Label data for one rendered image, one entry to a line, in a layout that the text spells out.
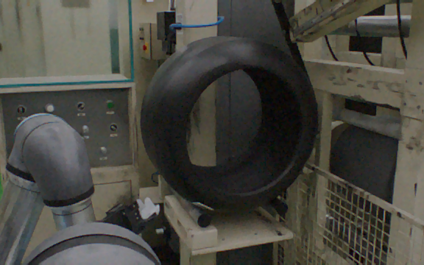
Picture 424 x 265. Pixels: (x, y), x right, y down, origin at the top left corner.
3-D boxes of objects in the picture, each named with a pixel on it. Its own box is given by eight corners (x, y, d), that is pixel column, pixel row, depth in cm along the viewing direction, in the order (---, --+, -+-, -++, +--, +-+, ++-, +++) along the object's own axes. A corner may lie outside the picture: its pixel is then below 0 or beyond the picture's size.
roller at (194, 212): (180, 191, 177) (169, 191, 176) (180, 179, 176) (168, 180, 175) (211, 227, 145) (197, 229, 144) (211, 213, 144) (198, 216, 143)
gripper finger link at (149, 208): (159, 189, 128) (139, 204, 120) (167, 208, 128) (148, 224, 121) (151, 191, 129) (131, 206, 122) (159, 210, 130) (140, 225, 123)
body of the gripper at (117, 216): (138, 198, 119) (108, 220, 110) (151, 227, 121) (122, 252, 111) (118, 202, 124) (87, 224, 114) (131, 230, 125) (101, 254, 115)
